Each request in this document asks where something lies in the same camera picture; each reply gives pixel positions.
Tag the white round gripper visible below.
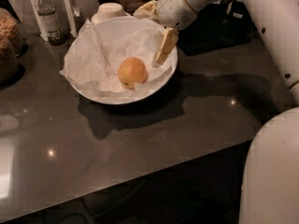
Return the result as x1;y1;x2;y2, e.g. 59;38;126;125
133;0;197;68

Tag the glass bottle black cap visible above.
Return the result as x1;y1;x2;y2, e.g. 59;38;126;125
35;0;66;46

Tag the upper cereal jar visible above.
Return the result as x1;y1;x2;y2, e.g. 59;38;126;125
0;8;23;55

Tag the white bowl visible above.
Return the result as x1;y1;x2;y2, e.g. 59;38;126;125
63;15;179;105

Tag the lower cereal jar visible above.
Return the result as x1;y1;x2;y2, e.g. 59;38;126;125
0;36;18;85

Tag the cereal jar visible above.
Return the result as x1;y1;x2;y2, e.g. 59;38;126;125
0;8;23;55
0;36;18;85

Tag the orange fruit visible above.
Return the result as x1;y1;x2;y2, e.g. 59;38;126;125
118;57;148;89

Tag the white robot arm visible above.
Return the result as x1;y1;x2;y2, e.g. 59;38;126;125
134;0;299;224

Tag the black labelled container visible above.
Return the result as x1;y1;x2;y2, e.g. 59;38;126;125
226;0;251;35

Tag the white upturned cup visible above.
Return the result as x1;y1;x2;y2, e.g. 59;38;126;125
92;3;127;24

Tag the white acrylic sign holder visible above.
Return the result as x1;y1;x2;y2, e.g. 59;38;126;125
28;0;101;39

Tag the black rubber mat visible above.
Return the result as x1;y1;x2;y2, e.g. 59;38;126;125
178;4;250;56

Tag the white crumpled paper liner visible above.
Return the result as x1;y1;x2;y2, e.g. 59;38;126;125
59;15;175;99

